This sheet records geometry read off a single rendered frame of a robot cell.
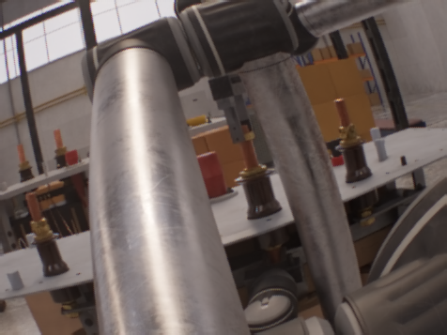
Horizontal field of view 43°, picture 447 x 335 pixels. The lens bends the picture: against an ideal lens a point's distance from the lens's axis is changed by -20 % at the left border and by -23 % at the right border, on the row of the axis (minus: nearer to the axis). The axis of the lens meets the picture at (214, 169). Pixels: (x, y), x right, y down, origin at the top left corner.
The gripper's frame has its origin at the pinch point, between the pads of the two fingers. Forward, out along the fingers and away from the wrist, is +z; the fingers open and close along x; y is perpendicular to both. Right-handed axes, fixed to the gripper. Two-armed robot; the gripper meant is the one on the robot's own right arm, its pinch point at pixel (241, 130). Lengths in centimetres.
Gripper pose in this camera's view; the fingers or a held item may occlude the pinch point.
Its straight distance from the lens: 157.2
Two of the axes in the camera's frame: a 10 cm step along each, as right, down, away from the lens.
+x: 2.7, -1.8, 9.5
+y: 9.2, -2.3, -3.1
